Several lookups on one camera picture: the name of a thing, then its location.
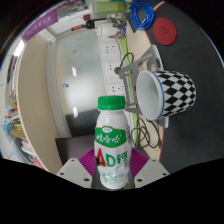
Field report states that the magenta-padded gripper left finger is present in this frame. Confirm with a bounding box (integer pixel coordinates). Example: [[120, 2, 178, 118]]
[[55, 148, 98, 188]]

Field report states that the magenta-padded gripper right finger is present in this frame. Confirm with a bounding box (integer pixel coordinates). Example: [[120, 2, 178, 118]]
[[128, 148, 170, 189]]

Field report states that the white green-capped drink bottle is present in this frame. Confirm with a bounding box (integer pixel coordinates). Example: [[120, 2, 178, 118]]
[[93, 95, 132, 190]]

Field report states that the large black desk mat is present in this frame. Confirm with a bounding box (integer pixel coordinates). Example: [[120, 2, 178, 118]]
[[144, 3, 224, 174]]

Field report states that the black white checkered mug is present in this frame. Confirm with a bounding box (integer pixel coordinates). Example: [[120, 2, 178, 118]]
[[135, 69, 197, 122]]

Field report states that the grey metal laptop stand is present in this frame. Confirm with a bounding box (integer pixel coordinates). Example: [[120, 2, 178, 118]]
[[118, 44, 169, 129]]

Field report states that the flat round red coaster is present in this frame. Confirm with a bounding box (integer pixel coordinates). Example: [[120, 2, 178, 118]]
[[152, 17, 178, 46]]

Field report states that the white round container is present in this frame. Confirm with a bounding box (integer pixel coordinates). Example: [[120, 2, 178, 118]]
[[95, 24, 118, 38]]

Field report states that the black cable bundle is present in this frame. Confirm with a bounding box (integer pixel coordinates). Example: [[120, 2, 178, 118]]
[[129, 118, 163, 151]]

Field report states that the white wall power outlet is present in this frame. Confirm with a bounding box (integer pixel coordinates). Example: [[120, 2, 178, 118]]
[[105, 59, 121, 79], [109, 83, 126, 98], [103, 43, 118, 57]]

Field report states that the coiled blue cable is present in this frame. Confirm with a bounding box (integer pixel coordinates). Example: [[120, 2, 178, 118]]
[[129, 1, 156, 32]]

